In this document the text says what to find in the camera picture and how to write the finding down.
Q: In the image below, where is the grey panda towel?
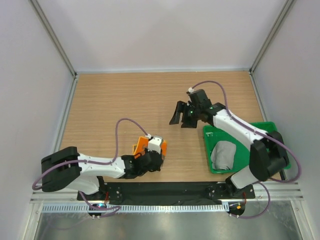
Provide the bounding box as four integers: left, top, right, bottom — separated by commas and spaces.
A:
210, 141, 236, 171

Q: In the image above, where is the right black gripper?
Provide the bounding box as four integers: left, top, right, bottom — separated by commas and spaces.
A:
169, 101, 201, 129

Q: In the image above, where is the front aluminium rail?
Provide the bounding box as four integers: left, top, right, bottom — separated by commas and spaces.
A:
29, 181, 304, 204

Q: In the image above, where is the right aluminium frame post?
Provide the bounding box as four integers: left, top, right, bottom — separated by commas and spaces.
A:
249, 0, 296, 76

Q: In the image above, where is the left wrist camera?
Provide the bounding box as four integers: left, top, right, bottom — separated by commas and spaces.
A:
147, 135, 167, 154

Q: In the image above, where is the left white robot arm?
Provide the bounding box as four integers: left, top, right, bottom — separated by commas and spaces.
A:
40, 146, 167, 200

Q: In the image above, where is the green plastic tray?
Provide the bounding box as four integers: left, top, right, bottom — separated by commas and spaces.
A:
202, 121, 279, 174

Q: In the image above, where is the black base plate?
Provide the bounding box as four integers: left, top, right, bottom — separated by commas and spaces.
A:
85, 181, 256, 206

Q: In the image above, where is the grey orange happy towel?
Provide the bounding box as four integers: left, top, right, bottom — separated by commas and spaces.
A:
132, 135, 167, 160

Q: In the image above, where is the aluminium frame post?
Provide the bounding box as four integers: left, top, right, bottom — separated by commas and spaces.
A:
28, 0, 77, 79
249, 0, 296, 76

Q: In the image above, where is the slotted cable duct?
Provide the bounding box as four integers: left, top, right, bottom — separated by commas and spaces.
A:
41, 202, 229, 213

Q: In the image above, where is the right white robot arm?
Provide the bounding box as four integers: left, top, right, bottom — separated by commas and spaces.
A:
169, 89, 290, 198

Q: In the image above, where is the left aluminium frame post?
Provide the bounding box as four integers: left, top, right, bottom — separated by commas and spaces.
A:
28, 0, 77, 79

